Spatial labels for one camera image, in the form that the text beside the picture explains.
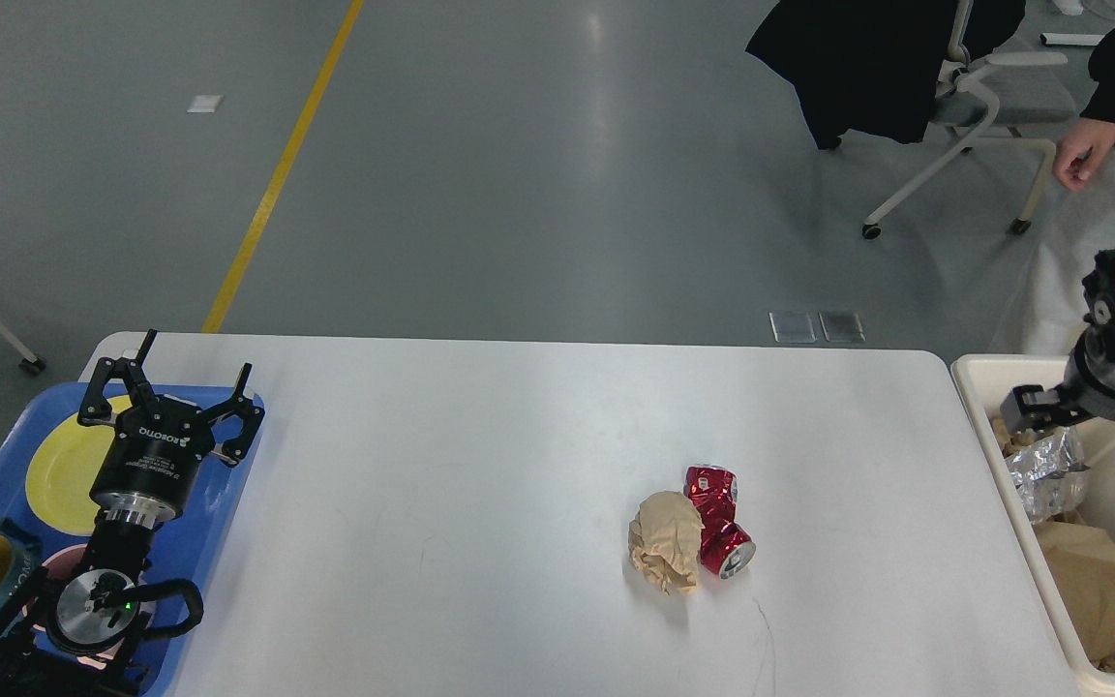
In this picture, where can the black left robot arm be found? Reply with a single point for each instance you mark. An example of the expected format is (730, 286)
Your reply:
(121, 541)

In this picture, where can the passing person's hand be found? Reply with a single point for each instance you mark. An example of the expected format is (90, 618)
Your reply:
(1081, 151)

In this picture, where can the left floor socket plate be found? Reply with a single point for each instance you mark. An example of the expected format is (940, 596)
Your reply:
(793, 328)

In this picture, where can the black jacket on chair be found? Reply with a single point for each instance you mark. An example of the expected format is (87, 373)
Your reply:
(863, 66)

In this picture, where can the white office chair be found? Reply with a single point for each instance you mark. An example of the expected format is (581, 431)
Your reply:
(984, 102)

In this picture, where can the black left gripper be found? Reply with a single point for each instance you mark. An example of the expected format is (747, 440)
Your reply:
(152, 465)

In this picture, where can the floor socket plate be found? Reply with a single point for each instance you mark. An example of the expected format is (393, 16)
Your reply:
(842, 327)
(793, 328)

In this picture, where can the aluminium foil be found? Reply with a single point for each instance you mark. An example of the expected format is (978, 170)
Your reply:
(1051, 476)

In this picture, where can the yellow plastic plate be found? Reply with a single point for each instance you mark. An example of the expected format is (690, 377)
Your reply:
(63, 459)

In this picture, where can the crushed red can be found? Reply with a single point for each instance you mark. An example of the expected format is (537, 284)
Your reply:
(726, 548)

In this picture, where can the right floor socket plate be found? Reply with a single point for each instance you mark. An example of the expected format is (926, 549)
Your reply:
(842, 327)

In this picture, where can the brown paper bag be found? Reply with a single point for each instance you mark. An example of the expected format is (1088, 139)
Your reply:
(1081, 559)

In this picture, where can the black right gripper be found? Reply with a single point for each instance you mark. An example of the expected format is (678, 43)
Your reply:
(1087, 392)

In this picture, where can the person in light trousers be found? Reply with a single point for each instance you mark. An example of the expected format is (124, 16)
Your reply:
(1044, 312)

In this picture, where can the brown paper ball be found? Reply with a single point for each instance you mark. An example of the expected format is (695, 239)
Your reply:
(664, 541)

